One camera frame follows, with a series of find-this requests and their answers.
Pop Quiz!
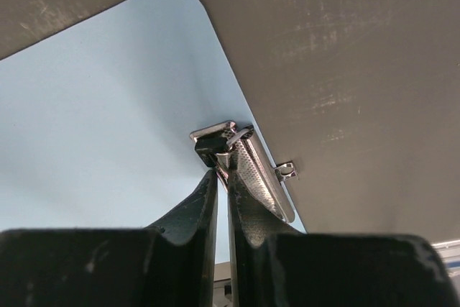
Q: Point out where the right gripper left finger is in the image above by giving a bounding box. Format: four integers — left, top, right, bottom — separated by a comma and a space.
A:
1, 171, 218, 306

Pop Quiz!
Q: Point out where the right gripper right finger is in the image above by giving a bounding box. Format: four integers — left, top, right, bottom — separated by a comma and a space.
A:
228, 173, 459, 306

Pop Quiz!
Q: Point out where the light blue clipboard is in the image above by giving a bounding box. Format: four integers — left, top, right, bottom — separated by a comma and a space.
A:
0, 0, 308, 236

